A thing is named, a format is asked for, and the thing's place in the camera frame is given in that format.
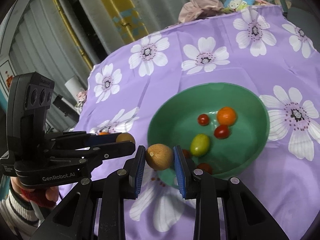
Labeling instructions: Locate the red cherry tomato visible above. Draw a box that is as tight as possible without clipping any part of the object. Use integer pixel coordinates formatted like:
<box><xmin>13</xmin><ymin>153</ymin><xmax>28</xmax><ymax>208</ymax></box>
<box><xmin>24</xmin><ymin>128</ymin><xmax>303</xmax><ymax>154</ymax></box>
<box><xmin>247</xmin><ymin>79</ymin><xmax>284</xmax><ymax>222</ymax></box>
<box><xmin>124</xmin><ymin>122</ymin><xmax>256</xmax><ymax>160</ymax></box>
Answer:
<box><xmin>197</xmin><ymin>114</ymin><xmax>210</xmax><ymax>126</ymax></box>
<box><xmin>197</xmin><ymin>163</ymin><xmax>213</xmax><ymax>175</ymax></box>
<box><xmin>182</xmin><ymin>149</ymin><xmax>192</xmax><ymax>159</ymax></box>
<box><xmin>214</xmin><ymin>125</ymin><xmax>230</xmax><ymax>139</ymax></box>

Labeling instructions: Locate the yellow-green oval fruit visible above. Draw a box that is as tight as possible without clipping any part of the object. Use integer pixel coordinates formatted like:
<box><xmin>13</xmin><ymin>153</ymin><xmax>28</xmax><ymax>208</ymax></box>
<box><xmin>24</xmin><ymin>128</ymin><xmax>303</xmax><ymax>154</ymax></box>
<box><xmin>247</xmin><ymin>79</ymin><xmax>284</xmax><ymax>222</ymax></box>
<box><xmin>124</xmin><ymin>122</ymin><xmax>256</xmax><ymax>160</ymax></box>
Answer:
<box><xmin>190</xmin><ymin>133</ymin><xmax>210</xmax><ymax>157</ymax></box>

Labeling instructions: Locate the brown longan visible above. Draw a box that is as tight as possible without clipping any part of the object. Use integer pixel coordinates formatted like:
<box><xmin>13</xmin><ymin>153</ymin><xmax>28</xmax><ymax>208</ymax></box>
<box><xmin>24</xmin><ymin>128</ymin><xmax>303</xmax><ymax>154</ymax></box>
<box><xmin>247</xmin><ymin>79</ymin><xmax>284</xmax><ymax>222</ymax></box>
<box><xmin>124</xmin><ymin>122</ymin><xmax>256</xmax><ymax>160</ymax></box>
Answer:
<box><xmin>145</xmin><ymin>144</ymin><xmax>174</xmax><ymax>171</ymax></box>
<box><xmin>116</xmin><ymin>133</ymin><xmax>136</xmax><ymax>144</ymax></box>

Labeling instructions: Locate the small orange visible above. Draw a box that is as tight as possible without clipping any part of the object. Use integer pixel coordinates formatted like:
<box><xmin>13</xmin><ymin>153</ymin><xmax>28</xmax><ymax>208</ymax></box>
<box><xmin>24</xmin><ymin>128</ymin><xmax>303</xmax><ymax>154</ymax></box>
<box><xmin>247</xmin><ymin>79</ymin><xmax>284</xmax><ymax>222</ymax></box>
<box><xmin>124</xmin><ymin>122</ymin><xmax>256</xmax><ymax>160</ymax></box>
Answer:
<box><xmin>216</xmin><ymin>107</ymin><xmax>238</xmax><ymax>126</ymax></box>

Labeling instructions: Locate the brown longan front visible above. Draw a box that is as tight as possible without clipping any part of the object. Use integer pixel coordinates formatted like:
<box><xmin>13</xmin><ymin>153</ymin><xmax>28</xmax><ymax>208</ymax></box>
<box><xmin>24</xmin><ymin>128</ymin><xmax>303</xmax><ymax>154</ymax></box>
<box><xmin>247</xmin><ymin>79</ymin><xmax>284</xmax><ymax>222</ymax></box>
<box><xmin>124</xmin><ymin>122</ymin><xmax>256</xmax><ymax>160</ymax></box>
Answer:
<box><xmin>145</xmin><ymin>144</ymin><xmax>174</xmax><ymax>171</ymax></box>

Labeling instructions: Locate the striped sleeve forearm left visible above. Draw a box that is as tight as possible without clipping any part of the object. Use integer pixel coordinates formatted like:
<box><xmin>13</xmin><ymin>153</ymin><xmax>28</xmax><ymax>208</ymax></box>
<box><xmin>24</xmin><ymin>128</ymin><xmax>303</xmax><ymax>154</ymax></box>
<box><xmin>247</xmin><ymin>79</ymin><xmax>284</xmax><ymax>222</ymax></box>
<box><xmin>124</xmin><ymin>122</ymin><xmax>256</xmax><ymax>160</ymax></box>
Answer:
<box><xmin>1</xmin><ymin>178</ymin><xmax>39</xmax><ymax>239</ymax></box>

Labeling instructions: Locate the left hand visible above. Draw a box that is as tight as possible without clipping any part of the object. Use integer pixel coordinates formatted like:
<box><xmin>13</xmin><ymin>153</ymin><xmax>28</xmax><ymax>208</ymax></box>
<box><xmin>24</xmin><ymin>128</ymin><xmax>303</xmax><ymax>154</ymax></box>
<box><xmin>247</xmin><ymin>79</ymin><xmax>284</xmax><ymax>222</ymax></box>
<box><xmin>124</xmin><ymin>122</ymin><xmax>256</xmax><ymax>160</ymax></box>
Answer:
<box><xmin>10</xmin><ymin>177</ymin><xmax>59</xmax><ymax>208</ymax></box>

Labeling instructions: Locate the black floor stand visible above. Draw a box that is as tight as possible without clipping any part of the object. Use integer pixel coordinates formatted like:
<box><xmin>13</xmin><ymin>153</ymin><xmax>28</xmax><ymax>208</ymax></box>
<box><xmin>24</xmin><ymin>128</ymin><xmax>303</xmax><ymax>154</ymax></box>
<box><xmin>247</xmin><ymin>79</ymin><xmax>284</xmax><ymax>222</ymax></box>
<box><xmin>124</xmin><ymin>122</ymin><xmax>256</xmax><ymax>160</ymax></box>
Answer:
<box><xmin>53</xmin><ymin>94</ymin><xmax>80</xmax><ymax>122</ymax></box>

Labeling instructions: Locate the white cylindrical lamp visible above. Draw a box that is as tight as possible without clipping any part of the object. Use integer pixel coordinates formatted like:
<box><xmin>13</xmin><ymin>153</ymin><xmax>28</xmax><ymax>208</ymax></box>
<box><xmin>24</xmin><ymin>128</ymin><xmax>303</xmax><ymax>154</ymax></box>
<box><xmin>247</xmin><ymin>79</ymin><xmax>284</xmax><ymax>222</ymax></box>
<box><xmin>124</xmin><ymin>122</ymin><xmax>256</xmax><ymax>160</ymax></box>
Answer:
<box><xmin>65</xmin><ymin>76</ymin><xmax>85</xmax><ymax>100</ymax></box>

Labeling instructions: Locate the green plastic bowl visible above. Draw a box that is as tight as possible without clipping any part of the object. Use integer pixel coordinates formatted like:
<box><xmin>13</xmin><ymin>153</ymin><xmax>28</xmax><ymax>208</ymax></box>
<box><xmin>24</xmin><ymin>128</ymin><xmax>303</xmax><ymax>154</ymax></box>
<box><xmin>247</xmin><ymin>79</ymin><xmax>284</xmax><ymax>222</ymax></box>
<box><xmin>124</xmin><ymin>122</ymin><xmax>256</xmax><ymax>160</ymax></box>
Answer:
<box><xmin>148</xmin><ymin>83</ymin><xmax>270</xmax><ymax>179</ymax></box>

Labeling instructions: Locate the yellow patterned curtain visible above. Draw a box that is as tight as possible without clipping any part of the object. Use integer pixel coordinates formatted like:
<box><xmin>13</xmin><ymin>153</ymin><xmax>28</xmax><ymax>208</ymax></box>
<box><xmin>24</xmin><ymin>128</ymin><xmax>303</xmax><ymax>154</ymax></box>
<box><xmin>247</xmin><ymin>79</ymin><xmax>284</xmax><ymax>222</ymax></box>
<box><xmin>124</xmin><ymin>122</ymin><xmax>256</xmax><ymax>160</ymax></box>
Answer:
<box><xmin>101</xmin><ymin>0</ymin><xmax>149</xmax><ymax>44</ymax></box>

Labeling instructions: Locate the purple floral tablecloth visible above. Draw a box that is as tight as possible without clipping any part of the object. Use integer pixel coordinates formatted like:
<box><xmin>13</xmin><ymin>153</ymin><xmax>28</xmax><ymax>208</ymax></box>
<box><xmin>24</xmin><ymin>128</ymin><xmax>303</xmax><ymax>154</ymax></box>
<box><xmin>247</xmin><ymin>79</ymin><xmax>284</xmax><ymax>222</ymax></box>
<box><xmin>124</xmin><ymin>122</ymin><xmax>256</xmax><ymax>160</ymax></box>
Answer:
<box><xmin>75</xmin><ymin>5</ymin><xmax>319</xmax><ymax>239</ymax></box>

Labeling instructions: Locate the grey sofa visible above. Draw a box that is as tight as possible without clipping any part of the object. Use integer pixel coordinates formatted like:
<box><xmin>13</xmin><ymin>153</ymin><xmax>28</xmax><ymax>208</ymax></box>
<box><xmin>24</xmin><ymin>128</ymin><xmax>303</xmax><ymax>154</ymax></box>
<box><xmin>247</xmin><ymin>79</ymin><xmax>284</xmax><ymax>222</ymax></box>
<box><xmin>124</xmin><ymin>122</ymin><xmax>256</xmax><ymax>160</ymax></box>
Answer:
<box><xmin>281</xmin><ymin>0</ymin><xmax>319</xmax><ymax>41</ymax></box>

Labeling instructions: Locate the pink crumpled cloth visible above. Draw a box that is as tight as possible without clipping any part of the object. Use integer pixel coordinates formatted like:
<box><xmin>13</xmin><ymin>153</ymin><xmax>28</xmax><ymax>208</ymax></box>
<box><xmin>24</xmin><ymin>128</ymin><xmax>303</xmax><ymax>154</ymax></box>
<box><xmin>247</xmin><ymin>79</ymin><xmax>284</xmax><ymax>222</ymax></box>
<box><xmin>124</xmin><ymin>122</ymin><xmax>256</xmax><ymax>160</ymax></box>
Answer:
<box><xmin>178</xmin><ymin>0</ymin><xmax>224</xmax><ymax>23</ymax></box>

